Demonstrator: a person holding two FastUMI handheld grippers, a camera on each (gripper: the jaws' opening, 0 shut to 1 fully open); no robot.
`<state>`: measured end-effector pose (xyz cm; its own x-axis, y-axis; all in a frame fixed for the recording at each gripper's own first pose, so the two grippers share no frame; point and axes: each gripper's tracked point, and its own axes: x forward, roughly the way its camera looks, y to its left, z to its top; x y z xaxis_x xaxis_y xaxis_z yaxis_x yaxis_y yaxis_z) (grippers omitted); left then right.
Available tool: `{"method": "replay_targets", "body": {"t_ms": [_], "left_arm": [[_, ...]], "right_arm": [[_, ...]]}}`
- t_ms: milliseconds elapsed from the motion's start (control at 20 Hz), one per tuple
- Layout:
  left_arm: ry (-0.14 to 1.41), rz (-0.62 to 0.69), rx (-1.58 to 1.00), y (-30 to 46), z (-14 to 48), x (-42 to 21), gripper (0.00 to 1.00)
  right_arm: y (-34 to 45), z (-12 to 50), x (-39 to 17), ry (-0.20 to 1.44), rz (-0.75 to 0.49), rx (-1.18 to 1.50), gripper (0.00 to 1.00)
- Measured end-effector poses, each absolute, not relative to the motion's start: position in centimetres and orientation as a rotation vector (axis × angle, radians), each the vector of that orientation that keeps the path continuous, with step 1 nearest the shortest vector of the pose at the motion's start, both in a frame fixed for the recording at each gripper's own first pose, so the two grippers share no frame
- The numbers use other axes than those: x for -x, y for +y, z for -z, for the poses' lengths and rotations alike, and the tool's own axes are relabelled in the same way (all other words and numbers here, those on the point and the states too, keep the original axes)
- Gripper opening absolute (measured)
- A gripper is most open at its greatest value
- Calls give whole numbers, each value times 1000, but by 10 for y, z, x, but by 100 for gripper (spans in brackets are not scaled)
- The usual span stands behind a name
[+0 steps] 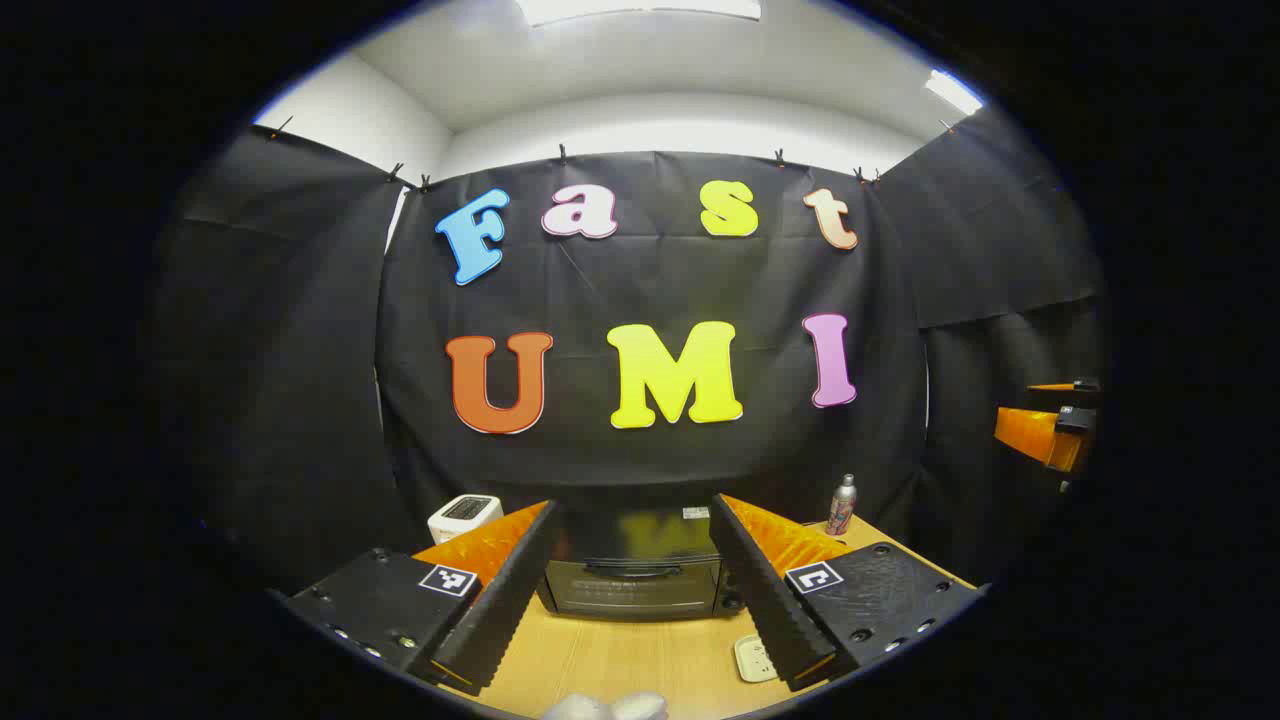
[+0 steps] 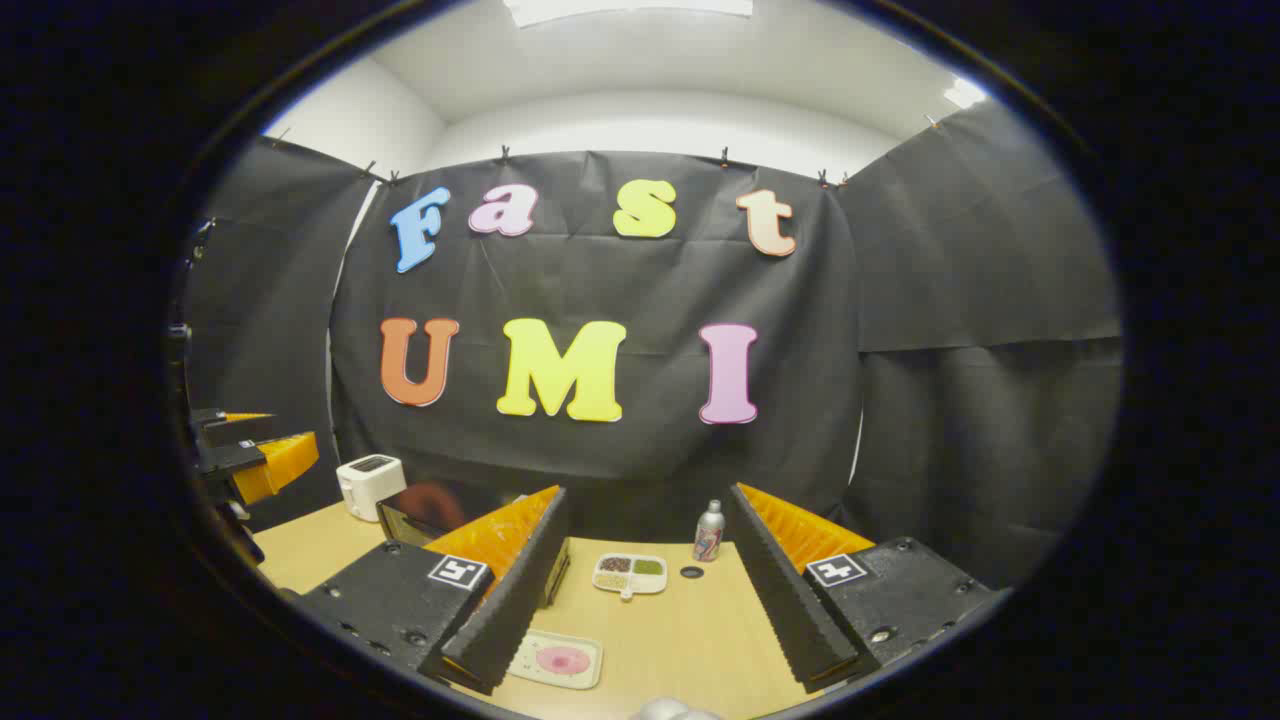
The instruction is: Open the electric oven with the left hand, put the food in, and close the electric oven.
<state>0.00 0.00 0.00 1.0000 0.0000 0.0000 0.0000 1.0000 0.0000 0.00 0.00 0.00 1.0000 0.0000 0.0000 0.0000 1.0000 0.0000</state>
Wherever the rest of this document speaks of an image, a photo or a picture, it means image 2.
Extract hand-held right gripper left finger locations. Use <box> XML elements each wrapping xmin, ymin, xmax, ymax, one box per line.
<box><xmin>298</xmin><ymin>485</ymin><xmax>573</xmax><ymax>697</ymax></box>

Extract white divided dish with beans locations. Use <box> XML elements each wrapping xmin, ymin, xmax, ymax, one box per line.
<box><xmin>592</xmin><ymin>553</ymin><xmax>669</xmax><ymax>601</ymax></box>

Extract silver spray bottle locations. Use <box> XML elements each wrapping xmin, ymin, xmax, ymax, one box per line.
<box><xmin>693</xmin><ymin>499</ymin><xmax>727</xmax><ymax>563</ymax></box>

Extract pale rectangular food tray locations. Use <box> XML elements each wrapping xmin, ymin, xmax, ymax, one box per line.
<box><xmin>505</xmin><ymin>630</ymin><xmax>605</xmax><ymax>691</ymax></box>

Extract large ceiling light panel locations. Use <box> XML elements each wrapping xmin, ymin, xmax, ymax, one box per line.
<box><xmin>503</xmin><ymin>0</ymin><xmax>754</xmax><ymax>28</ymax></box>

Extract black electric oven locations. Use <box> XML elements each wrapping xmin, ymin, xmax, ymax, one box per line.
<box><xmin>376</xmin><ymin>478</ymin><xmax>573</xmax><ymax>611</ymax></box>

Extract black backdrop cloth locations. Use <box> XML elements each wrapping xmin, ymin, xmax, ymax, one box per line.
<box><xmin>185</xmin><ymin>100</ymin><xmax>1123</xmax><ymax>591</ymax></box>

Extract white toaster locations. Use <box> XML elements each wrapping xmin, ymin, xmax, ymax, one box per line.
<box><xmin>335</xmin><ymin>454</ymin><xmax>408</xmax><ymax>523</ymax></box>

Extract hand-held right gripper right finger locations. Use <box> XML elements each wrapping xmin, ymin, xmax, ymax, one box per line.
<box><xmin>727</xmin><ymin>482</ymin><xmax>1003</xmax><ymax>694</ymax></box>

